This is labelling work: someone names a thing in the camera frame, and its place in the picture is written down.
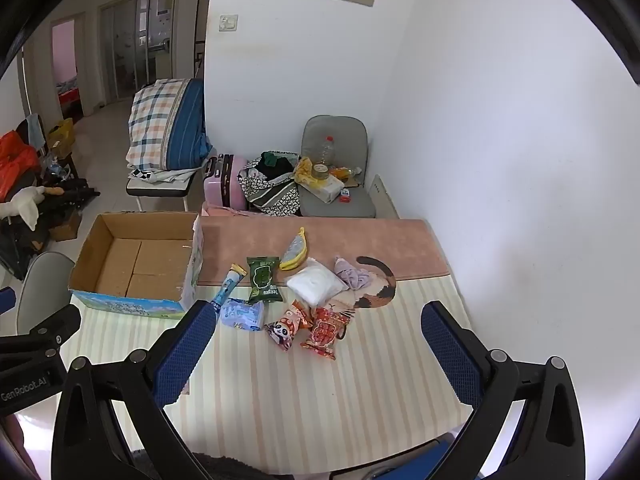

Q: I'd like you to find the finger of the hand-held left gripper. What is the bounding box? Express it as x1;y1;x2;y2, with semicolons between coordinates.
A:
0;304;82;361

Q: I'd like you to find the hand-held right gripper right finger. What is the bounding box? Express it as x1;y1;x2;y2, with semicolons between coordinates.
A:
421;301;586;480

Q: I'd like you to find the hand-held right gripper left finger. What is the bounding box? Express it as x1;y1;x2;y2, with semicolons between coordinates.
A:
51;300;219;480

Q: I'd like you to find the light blue tissue pack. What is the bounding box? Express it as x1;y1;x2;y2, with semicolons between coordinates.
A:
220;297;267;332

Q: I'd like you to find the long blue snack packet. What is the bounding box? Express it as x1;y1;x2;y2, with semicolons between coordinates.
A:
210;263;247;311

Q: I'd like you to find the orange panda snack packet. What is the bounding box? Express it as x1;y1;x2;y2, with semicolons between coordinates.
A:
264;301;313;352

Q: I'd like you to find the green snack packet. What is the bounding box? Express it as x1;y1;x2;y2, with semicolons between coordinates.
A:
246;256;285;304

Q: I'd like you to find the lilac towel cloth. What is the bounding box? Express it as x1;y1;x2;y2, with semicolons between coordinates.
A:
334;256;373;291

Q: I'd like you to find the red snack packet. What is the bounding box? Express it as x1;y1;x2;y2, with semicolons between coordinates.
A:
300;305;351;361

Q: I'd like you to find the white soft packet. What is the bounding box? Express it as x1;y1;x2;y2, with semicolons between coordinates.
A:
286;257;347;307

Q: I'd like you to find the yellow banana-shaped pouch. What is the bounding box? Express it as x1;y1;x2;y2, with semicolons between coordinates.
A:
279;227;308;272

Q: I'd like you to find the person's left forearm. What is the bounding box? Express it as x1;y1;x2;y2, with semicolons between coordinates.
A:
0;412;26;463

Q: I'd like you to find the grey round chair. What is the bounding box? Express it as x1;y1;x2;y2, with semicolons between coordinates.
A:
16;251;77;336

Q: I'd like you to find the small brown cardboard box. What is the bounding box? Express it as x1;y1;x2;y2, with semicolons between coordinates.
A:
50;212;83;242

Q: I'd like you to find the white plush goose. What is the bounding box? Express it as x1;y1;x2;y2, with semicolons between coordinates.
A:
0;186;63;232

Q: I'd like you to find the dark clutter pile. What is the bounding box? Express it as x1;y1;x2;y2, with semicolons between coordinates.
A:
0;160;101;281

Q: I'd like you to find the white flat board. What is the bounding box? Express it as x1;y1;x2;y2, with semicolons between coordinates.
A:
369;174;401;220

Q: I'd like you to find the pink suitcase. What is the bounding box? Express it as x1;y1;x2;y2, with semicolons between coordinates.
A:
202;154;248;211

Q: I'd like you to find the red plastic bag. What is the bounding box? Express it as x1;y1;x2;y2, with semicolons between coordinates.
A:
0;130;41;201

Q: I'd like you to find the black white patterned tote bag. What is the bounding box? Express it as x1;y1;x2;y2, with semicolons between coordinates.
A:
237;150;301;218

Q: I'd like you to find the yellow shopping bag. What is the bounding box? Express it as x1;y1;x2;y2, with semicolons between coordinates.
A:
46;118;76;158

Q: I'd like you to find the light blue cloth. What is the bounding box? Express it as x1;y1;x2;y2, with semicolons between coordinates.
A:
25;114;46;148

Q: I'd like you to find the white carton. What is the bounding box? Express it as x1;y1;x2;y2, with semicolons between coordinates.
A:
312;177;346;204

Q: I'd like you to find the yellow plastic bag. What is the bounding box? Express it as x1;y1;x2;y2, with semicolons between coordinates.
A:
294;156;321;186

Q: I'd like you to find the plaid folded quilt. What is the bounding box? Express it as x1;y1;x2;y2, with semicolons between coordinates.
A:
125;78;193;173

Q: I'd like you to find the blue folded quilt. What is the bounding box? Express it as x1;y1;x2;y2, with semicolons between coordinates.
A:
167;78;213;171

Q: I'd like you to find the clear plastic bottle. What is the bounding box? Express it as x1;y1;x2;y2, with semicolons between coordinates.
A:
314;135;337;167

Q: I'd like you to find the grey padded chair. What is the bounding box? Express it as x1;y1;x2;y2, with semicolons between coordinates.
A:
298;115;377;219

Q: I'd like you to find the sliding glass door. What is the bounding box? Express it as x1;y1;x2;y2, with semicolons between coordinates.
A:
97;0;178;106

